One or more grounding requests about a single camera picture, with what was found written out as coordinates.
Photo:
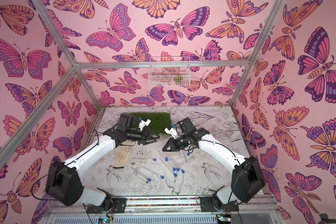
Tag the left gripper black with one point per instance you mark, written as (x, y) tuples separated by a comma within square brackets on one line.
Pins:
[(144, 141)]

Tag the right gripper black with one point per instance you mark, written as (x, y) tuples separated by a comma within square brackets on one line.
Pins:
[(176, 143)]

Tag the clear test tube one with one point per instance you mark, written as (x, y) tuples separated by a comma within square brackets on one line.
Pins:
[(161, 157), (185, 156)]

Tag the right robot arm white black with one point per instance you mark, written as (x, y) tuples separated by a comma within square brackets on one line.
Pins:
[(246, 174)]

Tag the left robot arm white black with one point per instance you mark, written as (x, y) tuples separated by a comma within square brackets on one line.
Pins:
[(65, 179)]

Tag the test tube blue stopper centre two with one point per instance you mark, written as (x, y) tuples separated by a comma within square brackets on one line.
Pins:
[(174, 167)]

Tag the test tube blue stopper front-middle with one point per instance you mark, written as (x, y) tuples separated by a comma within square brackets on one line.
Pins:
[(153, 172)]

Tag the test tube blue stopper centre three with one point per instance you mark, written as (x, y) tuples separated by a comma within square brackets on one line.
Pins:
[(177, 165)]

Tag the green artificial grass mat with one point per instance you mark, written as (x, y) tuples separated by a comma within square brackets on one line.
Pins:
[(159, 121)]

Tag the beige work glove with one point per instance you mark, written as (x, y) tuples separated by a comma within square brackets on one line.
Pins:
[(122, 154)]

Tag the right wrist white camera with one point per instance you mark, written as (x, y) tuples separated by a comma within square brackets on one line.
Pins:
[(171, 129)]

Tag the white wire basket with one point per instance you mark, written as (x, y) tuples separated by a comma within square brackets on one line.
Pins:
[(169, 72)]

